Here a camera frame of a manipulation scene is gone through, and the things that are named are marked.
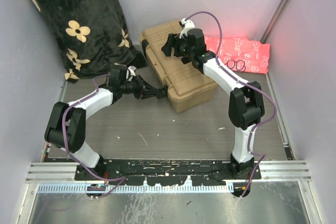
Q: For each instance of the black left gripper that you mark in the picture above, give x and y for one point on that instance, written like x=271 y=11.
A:
x=145 y=91

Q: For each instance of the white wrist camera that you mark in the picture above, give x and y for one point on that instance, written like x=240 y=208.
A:
x=186 y=25
x=131 y=73

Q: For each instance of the tan plastic tool case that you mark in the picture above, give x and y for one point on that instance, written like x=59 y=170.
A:
x=186 y=86

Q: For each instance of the white slotted cable duct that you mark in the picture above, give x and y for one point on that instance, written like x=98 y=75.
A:
x=76 y=188

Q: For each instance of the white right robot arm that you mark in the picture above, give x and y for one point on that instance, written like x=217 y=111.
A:
x=246 y=105

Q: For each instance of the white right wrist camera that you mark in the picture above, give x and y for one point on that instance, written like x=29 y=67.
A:
x=186 y=25

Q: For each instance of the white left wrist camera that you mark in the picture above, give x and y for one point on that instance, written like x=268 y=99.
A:
x=131 y=73

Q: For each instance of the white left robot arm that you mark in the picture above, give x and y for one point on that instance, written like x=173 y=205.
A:
x=66 y=128

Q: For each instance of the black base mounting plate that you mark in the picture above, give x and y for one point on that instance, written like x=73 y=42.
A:
x=174 y=172

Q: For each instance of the pink printed cloth bag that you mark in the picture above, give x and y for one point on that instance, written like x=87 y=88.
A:
x=241 y=54

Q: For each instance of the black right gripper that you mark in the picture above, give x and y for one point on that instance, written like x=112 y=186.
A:
x=176 y=43

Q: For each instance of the black floral plush blanket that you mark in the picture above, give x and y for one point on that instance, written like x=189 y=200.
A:
x=92 y=36

